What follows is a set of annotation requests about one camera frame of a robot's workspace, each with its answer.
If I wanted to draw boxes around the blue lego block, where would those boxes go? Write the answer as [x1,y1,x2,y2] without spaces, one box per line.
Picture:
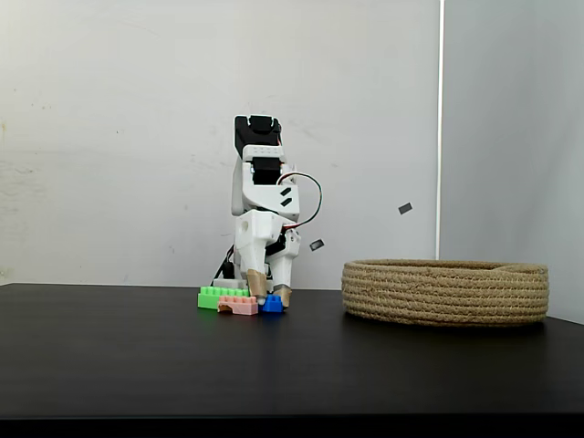
[260,293,287,315]

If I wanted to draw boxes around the pink lego block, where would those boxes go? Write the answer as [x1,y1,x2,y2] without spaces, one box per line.
[215,294,260,317]

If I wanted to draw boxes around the green lego block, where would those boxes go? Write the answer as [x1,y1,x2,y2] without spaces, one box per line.
[196,284,252,312]

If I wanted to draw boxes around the black base cable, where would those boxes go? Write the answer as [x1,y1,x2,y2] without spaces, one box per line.
[213,244,236,280]

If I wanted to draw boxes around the red white black gripper cable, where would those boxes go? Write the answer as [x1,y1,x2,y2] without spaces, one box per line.
[275,172,324,230]

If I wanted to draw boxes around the woven rope basket tray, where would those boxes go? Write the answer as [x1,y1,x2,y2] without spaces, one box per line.
[340,257,550,328]

